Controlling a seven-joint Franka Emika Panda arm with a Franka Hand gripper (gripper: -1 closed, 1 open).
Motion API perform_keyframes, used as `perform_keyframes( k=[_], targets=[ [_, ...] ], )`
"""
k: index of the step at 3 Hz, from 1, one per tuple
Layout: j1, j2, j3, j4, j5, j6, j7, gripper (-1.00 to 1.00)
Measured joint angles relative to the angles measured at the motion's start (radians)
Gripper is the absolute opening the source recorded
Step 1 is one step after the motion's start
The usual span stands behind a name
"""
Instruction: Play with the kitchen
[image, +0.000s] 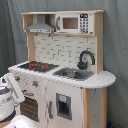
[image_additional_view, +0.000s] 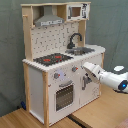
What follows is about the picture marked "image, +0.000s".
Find white toy microwave door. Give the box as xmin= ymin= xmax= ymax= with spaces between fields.
xmin=56 ymin=14 xmax=94 ymax=34

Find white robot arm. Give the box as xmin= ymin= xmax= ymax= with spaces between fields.
xmin=0 ymin=73 xmax=37 ymax=128

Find wooden toy kitchen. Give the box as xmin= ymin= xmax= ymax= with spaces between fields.
xmin=9 ymin=10 xmax=116 ymax=128

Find grey metal sink basin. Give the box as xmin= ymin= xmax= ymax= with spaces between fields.
xmin=53 ymin=67 xmax=93 ymax=81

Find black toy faucet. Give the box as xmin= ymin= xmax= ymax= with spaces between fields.
xmin=77 ymin=50 xmax=95 ymax=70

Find black stovetop red burners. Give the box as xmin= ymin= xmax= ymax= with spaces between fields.
xmin=21 ymin=61 xmax=57 ymax=73

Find right red oven knob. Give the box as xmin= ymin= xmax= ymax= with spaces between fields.
xmin=32 ymin=81 xmax=38 ymax=87

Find grey ice dispenser panel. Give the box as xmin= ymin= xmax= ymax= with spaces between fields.
xmin=56 ymin=93 xmax=72 ymax=120

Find grey range hood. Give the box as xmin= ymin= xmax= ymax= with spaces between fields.
xmin=26 ymin=15 xmax=54 ymax=34

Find oven door with window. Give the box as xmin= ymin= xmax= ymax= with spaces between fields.
xmin=20 ymin=90 xmax=39 ymax=122

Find grey cupboard door handle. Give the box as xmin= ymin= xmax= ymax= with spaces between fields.
xmin=48 ymin=101 xmax=53 ymax=119

